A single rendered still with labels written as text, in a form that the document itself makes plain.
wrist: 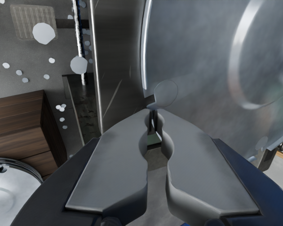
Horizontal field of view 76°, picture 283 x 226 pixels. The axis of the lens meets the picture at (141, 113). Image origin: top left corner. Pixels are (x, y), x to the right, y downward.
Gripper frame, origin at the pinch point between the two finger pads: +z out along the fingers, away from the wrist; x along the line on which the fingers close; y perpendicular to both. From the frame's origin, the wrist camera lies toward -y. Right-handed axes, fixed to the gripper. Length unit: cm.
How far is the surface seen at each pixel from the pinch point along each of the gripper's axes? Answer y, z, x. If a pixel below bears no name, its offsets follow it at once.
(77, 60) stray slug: -1.0, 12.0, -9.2
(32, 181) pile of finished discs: 40, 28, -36
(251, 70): -1.7, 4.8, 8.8
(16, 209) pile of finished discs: 49, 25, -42
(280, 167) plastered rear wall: 101, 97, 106
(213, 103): 1.3, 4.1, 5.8
